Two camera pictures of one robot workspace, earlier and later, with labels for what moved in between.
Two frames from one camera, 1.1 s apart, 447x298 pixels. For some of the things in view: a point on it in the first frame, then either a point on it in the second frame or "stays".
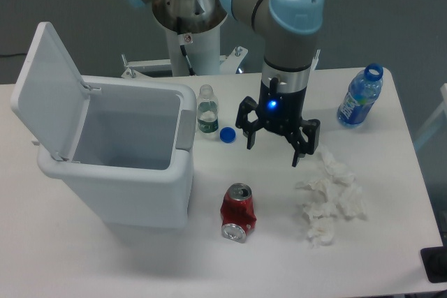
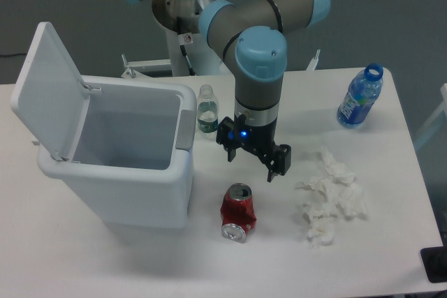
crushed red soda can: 237,213 stays
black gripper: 282,112 → 257,139
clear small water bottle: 207,110 stays
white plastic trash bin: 122,146 stays
